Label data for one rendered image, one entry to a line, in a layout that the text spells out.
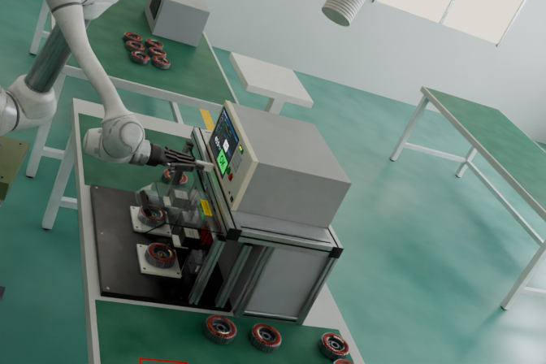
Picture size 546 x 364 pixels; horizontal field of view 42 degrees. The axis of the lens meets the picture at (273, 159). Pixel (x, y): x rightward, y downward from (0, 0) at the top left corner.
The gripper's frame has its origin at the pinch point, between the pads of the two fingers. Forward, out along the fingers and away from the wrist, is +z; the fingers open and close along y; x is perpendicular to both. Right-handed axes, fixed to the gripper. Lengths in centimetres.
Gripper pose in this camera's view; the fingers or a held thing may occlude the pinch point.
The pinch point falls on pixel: (203, 166)
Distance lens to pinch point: 250.1
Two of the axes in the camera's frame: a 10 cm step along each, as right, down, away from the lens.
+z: 8.9, 2.1, 4.1
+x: 3.9, -8.2, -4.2
